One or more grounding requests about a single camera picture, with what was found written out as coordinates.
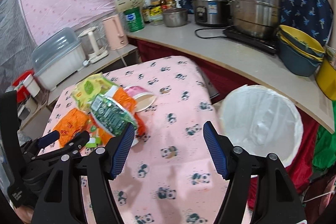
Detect orange snack bag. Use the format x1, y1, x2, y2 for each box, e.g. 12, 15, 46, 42
53, 88, 146, 148

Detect green milk carton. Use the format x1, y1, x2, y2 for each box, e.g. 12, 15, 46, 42
89, 94, 138, 137

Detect yellow green tissue pack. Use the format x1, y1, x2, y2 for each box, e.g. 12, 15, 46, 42
71, 73, 117, 112

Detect pink paper cup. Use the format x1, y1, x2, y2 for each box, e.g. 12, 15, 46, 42
124, 86, 157, 112

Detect white lined trash bin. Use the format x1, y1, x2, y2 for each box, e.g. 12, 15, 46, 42
218, 85, 303, 167

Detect red plastic basin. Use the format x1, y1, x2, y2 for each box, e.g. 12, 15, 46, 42
12, 69, 34, 104

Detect white dish rack box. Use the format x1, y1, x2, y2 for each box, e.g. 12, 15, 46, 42
31, 27, 86, 91

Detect white glass kettle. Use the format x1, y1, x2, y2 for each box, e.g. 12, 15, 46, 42
78, 26, 109, 64

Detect pink panda tablecloth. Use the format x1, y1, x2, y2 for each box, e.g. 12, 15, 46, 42
40, 55, 253, 224

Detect pink electric kettle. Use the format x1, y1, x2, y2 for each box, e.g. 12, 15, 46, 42
102, 14, 129, 51

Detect yellow enamel pot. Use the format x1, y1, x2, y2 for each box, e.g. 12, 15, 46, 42
315, 46, 336, 101

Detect green milk powder can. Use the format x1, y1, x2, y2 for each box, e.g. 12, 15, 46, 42
123, 7, 145, 32

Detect yellow label jar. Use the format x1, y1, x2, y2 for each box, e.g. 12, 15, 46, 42
149, 1, 163, 26

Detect stacked blue yellow basins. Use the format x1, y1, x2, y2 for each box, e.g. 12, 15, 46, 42
276, 25, 325, 77

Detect small steel pot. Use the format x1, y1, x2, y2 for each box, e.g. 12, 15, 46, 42
162, 8, 188, 27

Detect black induction cooker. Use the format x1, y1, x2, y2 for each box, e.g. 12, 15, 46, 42
223, 26, 278, 55

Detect steel rice cooker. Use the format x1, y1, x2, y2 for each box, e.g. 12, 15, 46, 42
191, 0, 230, 27

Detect large steel steamer pot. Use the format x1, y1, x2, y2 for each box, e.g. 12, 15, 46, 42
226, 0, 282, 39

